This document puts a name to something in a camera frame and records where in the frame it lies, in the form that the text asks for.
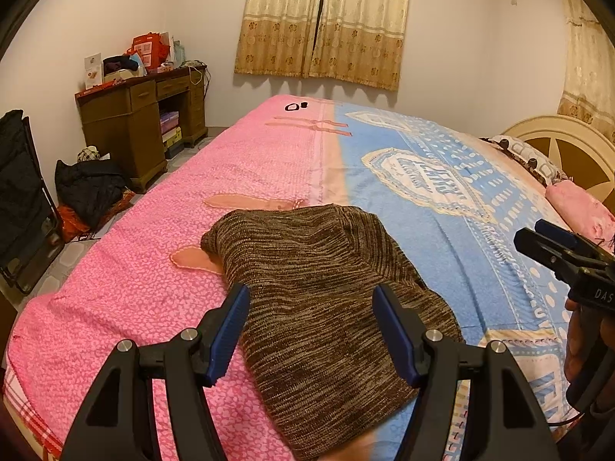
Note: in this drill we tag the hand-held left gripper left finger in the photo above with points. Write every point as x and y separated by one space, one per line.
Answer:
226 341

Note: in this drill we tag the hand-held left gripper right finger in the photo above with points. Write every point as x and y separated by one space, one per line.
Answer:
396 341

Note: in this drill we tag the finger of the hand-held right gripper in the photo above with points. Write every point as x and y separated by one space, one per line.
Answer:
538 247
552 229

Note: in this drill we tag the brown knitted sun-print sweater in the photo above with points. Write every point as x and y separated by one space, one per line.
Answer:
312 297

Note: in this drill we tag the dark clothes pile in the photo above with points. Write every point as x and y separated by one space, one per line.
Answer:
117 62

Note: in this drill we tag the person's right hand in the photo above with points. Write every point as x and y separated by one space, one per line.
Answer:
575 345

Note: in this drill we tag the pink floral pillow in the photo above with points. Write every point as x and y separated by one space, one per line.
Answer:
576 206

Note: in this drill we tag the grey patterned pillow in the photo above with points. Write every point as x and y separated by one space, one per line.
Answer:
528 156

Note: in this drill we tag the bed with polka-dot sheet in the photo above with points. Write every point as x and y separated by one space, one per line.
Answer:
144 273

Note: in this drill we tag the cream and brown headboard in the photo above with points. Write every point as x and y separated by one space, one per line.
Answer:
552 122

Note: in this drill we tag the beige patterned window curtain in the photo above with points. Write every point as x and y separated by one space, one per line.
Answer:
360 33
586 72

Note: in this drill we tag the red-orange bag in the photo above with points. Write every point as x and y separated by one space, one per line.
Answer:
72 223

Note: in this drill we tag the yellow box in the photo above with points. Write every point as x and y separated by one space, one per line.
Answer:
172 137

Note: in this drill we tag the red checked under sheet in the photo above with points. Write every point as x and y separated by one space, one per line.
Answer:
24 408

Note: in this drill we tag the purple box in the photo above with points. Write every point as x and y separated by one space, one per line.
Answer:
169 120

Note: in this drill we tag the patterned cloth bundle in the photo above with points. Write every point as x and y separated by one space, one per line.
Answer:
88 154

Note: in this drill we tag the brown wooden desk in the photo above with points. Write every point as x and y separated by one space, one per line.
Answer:
115 125

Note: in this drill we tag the beige box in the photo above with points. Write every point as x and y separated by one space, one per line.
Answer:
122 76

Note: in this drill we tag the light blue paper bag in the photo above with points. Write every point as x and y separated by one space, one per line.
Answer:
178 53

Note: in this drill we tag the light blue cloth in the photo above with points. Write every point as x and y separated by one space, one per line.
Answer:
138 60

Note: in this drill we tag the white card box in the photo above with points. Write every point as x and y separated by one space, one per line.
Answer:
93 72

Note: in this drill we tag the red gift bag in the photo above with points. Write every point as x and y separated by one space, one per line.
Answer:
149 50

